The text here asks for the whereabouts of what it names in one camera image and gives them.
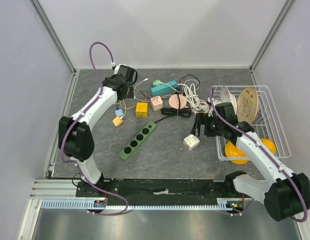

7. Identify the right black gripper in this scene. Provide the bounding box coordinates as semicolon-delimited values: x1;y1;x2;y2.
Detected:
190;112;224;137

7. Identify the white cube adapter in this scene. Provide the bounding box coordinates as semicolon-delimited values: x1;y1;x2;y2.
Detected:
183;134;200;151

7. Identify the yellow cube socket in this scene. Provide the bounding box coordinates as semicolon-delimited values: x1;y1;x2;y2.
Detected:
135;102;148;118

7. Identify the orange charger plug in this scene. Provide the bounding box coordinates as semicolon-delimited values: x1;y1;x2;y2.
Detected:
113;116;123;127

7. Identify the pink round socket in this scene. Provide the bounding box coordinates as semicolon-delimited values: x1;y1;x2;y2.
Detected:
168;94;187;109

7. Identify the green power strip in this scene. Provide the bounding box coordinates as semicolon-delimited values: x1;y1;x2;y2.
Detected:
119;121;157;161

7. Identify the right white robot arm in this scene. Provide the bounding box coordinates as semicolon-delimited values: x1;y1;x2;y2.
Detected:
194;102;310;223

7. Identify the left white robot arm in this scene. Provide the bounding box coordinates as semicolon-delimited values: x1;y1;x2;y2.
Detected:
58;64;138;197

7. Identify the blue charger plug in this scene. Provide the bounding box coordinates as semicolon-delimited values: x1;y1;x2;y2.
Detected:
115;109;124;117

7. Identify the light green plug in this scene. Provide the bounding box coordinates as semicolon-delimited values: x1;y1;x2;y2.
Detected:
152;80;161;87

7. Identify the yellow bowl front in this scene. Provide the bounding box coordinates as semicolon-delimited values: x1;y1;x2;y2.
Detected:
224;141;249;165

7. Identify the yellow bowl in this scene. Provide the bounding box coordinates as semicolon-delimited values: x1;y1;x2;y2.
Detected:
224;141;249;165
261;138;276;155

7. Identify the white bowl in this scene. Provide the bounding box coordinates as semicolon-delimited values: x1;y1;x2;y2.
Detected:
219;86;237;114

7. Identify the beige patterned plate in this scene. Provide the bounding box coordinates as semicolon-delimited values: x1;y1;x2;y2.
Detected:
236;87;259;124

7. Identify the pink cube socket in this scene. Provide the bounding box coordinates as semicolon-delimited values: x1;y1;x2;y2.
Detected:
150;96;163;111

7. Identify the teal power strip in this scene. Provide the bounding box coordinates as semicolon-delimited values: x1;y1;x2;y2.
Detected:
151;80;178;97

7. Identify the yellow bowl right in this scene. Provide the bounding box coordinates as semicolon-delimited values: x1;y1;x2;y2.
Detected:
261;138;276;155

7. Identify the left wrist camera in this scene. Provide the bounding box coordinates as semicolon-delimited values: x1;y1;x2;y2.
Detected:
112;63;122;75

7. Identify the white usb cable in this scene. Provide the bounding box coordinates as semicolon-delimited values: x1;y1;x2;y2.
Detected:
133;78;149;95

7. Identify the yellow thin cable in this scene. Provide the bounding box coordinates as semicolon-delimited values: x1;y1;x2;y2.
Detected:
114;88;148;121

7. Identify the black coiled cable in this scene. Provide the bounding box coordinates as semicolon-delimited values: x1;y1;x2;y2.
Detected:
161;107;193;118

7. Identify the white coiled cable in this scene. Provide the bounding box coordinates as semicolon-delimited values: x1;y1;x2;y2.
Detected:
178;79;208;112

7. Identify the white wire dish rack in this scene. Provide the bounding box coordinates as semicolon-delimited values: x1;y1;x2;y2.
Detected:
213;85;291;160

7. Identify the light blue cable duct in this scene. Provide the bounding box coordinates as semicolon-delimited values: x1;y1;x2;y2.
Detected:
41;199;240;211

